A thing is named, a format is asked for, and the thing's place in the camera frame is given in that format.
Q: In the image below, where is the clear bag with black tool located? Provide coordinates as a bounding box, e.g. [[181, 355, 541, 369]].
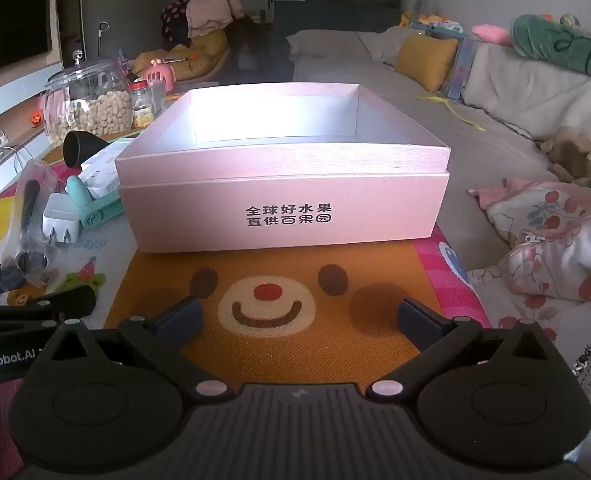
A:
[[0, 159, 68, 292]]

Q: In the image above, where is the beige sofa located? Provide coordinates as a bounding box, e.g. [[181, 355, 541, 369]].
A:
[[286, 27, 591, 321]]

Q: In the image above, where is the brown plush toy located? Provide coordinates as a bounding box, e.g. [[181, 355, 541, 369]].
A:
[[540, 127, 591, 196]]

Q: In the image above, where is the pink cardboard box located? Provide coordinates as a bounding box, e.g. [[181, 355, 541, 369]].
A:
[[115, 82, 450, 254]]

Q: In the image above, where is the white television cabinet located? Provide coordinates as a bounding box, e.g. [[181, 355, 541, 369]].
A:
[[0, 50, 66, 188]]

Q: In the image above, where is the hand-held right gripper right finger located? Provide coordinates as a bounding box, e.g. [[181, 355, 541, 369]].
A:
[[365, 297, 543, 401]]

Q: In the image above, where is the yellow ribbon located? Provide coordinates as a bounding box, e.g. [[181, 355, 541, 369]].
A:
[[419, 94, 487, 132]]

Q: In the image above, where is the small red-lidded plastic jar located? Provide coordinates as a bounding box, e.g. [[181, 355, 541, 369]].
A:
[[129, 80, 155, 129]]

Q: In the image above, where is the pink clothes pile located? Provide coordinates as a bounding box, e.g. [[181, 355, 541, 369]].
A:
[[185, 0, 243, 38]]

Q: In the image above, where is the pink toy carrier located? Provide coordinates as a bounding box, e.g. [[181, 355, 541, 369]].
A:
[[142, 59, 177, 84]]

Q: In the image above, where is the green plush toy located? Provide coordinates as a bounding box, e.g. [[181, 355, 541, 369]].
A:
[[511, 12, 591, 86]]

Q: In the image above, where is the glass jar of nuts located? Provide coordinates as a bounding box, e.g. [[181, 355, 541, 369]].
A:
[[44, 50, 134, 148]]

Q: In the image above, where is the pink plush toy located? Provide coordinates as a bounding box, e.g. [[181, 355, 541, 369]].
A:
[[472, 24, 513, 47]]

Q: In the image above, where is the black funnel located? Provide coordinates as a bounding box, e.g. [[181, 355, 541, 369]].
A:
[[64, 130, 108, 167]]

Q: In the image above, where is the black dotted garment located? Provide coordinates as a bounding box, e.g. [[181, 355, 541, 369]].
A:
[[159, 2, 192, 52]]

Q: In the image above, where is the teal handled tool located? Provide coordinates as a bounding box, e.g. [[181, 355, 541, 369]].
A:
[[66, 175, 124, 227]]

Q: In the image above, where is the white stick handle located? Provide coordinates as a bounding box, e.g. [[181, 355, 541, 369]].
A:
[[95, 21, 110, 61]]

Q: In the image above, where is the yellow beanbag chair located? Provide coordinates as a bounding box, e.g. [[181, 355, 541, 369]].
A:
[[134, 27, 231, 83]]

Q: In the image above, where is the pink floral blanket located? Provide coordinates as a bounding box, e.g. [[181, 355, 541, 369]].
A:
[[468, 177, 591, 342]]

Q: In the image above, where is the yellow pillow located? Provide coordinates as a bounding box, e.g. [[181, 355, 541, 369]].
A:
[[394, 34, 459, 93]]

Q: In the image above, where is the white charger plug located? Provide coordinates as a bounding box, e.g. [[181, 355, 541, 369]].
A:
[[42, 192, 81, 248]]

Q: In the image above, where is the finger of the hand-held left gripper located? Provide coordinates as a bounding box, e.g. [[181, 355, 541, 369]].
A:
[[0, 285, 99, 333]]

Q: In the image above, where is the iridescent gift bag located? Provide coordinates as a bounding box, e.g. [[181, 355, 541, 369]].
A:
[[443, 35, 483, 102]]

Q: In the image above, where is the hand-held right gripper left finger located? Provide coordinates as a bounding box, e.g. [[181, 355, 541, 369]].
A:
[[50, 296, 230, 401]]

